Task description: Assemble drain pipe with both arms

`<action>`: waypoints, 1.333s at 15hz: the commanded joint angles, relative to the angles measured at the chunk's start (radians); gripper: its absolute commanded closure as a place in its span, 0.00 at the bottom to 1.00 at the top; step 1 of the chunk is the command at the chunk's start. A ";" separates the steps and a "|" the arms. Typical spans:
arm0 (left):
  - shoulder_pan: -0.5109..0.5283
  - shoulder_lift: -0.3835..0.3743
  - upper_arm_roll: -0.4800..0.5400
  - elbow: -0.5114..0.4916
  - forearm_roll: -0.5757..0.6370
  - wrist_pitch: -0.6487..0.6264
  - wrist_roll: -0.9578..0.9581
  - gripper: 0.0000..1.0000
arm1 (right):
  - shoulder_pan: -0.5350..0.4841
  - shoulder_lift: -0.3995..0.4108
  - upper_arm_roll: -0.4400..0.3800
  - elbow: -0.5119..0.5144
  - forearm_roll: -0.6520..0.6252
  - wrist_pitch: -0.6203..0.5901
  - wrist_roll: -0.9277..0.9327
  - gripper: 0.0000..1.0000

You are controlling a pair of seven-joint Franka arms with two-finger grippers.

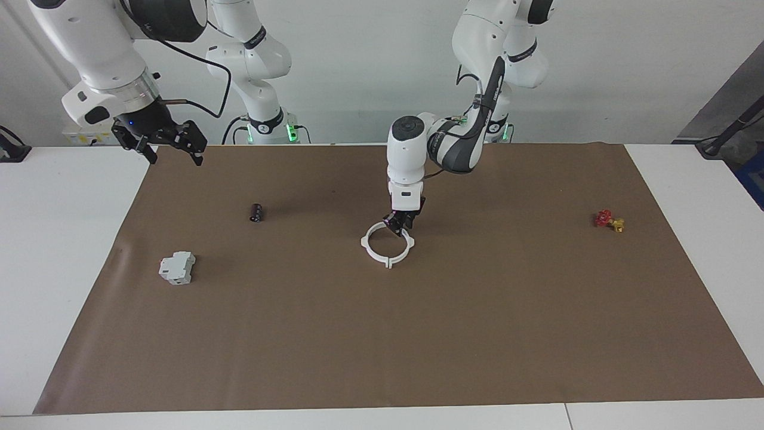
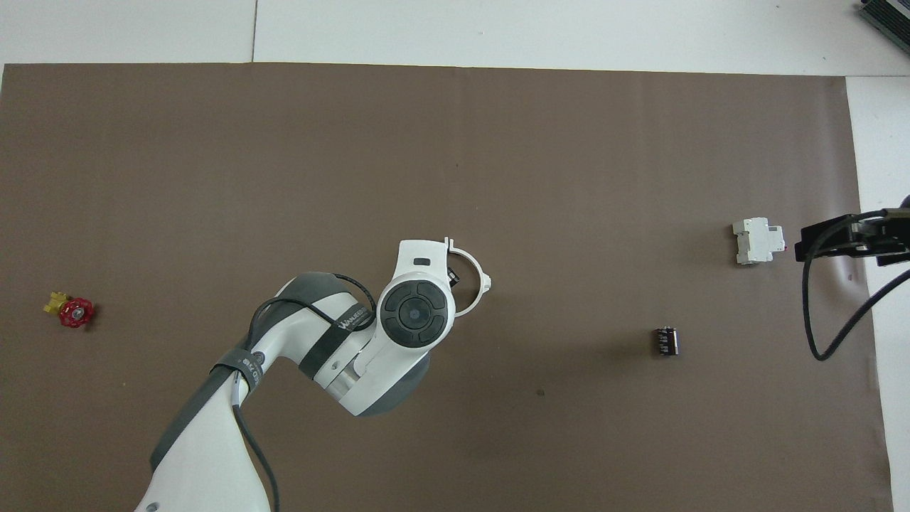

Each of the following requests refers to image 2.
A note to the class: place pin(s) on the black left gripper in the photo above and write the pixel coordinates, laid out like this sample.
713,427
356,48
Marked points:
453,275

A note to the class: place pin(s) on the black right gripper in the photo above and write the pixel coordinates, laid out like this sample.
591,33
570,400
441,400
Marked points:
889,231

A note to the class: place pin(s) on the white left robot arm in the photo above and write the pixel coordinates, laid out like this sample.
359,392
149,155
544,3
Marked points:
370,377

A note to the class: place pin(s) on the white circuit breaker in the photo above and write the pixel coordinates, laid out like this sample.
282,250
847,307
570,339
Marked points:
757,242

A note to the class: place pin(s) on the brown paper mat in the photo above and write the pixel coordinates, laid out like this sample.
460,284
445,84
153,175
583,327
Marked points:
569,178

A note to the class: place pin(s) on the black cylindrical capacitor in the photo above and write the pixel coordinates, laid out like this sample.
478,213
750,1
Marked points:
666,341

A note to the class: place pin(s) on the grey ribbed device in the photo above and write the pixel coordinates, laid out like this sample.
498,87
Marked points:
889,13

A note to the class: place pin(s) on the red and yellow valve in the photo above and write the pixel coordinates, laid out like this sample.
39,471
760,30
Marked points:
75,313

